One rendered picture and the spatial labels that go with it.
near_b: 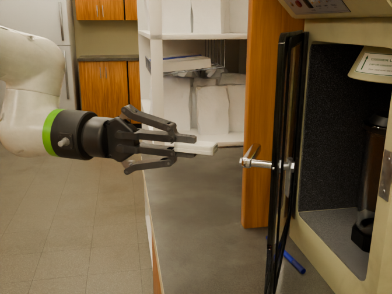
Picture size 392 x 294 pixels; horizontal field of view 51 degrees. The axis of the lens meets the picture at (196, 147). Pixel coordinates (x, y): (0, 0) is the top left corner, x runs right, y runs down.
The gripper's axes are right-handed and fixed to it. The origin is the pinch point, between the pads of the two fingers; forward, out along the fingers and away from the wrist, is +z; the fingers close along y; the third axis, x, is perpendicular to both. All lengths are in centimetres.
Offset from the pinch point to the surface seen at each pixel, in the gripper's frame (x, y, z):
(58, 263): 117, -121, -126
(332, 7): 3.5, 22.7, 20.1
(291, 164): -6.1, 0.9, 16.7
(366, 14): -2.0, 21.7, 24.5
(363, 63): 6.6, 14.5, 25.5
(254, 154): -3.5, 0.8, 10.7
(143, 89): 180, -22, -95
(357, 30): 4.9, 19.5, 24.0
